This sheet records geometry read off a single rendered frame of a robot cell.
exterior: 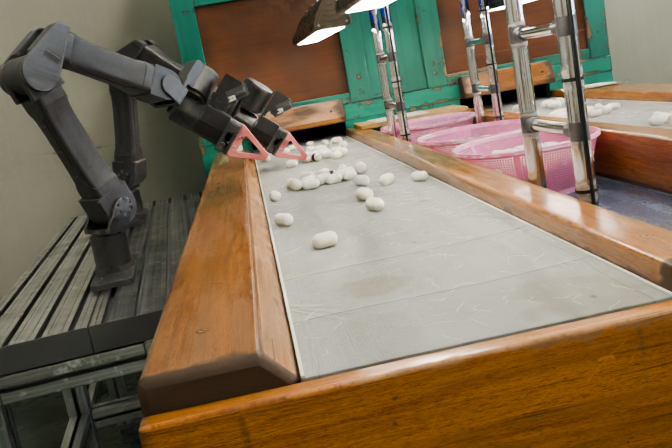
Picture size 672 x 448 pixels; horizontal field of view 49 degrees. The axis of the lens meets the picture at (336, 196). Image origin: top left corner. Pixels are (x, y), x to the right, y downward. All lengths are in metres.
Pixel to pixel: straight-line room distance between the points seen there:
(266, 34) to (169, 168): 1.01
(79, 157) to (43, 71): 0.15
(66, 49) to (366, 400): 0.92
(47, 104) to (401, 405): 0.89
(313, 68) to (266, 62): 0.15
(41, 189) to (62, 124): 1.92
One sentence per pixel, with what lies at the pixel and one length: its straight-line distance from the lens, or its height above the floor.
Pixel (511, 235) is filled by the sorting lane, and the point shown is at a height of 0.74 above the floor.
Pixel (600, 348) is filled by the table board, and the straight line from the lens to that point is 0.60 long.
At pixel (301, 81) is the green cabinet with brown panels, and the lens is 2.36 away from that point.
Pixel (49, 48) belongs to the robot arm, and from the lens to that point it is 1.31.
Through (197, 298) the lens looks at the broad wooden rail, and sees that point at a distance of 0.75.
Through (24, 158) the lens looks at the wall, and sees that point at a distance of 3.23.
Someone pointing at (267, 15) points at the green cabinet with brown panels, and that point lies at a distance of 2.36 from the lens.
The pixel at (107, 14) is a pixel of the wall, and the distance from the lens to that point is 3.19.
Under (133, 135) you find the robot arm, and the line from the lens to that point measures 1.92.
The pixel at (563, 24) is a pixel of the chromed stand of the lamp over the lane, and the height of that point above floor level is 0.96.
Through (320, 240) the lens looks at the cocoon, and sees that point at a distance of 0.94.
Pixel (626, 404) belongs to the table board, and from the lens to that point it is 0.63.
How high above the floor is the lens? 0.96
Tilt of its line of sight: 10 degrees down
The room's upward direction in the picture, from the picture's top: 10 degrees counter-clockwise
